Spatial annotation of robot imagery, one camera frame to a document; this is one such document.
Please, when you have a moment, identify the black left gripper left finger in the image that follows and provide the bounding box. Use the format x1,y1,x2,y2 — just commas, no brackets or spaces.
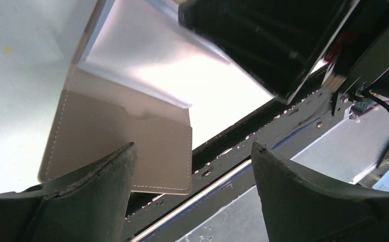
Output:
0,142,137,241

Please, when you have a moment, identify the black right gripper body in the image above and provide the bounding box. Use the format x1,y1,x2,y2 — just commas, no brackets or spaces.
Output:
325,1,389,115

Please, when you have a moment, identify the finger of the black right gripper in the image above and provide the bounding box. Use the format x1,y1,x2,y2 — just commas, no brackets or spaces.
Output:
178,0,358,104

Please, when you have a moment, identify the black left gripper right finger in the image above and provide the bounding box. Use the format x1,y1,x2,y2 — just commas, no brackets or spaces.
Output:
251,142,389,241

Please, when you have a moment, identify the beige leather card holder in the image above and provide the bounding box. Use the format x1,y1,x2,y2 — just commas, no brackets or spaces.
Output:
38,1,273,195

